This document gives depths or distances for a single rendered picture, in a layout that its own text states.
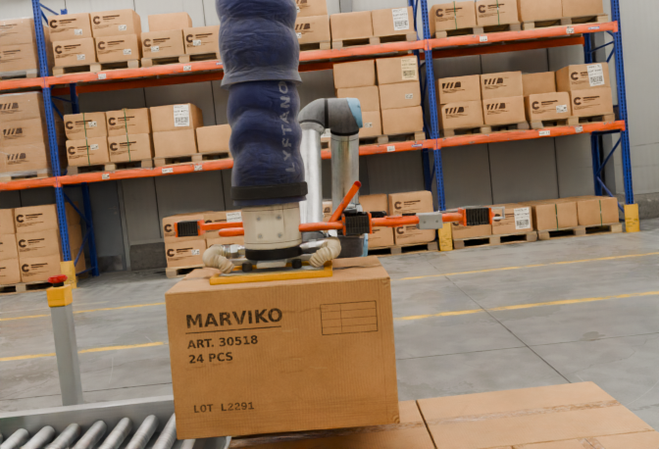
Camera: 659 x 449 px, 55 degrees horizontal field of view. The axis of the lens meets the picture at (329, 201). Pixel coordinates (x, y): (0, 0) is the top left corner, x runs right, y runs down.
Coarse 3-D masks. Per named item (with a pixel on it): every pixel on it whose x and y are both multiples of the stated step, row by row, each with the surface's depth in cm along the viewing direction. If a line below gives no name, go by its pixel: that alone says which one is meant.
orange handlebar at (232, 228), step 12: (384, 216) 188; (396, 216) 185; (408, 216) 187; (444, 216) 183; (456, 216) 183; (492, 216) 184; (204, 228) 210; (216, 228) 211; (228, 228) 187; (240, 228) 183; (300, 228) 183; (312, 228) 183; (324, 228) 183; (336, 228) 183
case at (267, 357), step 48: (192, 288) 169; (240, 288) 166; (288, 288) 166; (336, 288) 166; (384, 288) 166; (192, 336) 166; (240, 336) 166; (288, 336) 167; (336, 336) 167; (384, 336) 167; (192, 384) 167; (240, 384) 167; (288, 384) 167; (336, 384) 168; (384, 384) 168; (192, 432) 168; (240, 432) 168
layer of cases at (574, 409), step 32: (576, 384) 208; (416, 416) 196; (448, 416) 193; (480, 416) 191; (512, 416) 189; (544, 416) 186; (576, 416) 184; (608, 416) 182; (256, 448) 184; (288, 448) 182; (320, 448) 180; (352, 448) 178; (384, 448) 176; (416, 448) 174; (448, 448) 172; (480, 448) 170; (512, 448) 170; (544, 448) 166; (576, 448) 165; (608, 448) 163; (640, 448) 161
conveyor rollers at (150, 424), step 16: (16, 432) 214; (48, 432) 213; (64, 432) 209; (96, 432) 209; (112, 432) 205; (128, 432) 214; (144, 432) 204; (176, 432) 205; (0, 448) 202; (16, 448) 208; (32, 448) 201; (48, 448) 198; (64, 448) 203; (80, 448) 196; (112, 448) 196; (128, 448) 192; (160, 448) 190
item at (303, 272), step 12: (300, 264) 176; (216, 276) 174; (228, 276) 172; (240, 276) 172; (252, 276) 172; (264, 276) 172; (276, 276) 172; (288, 276) 172; (300, 276) 172; (312, 276) 172; (324, 276) 172
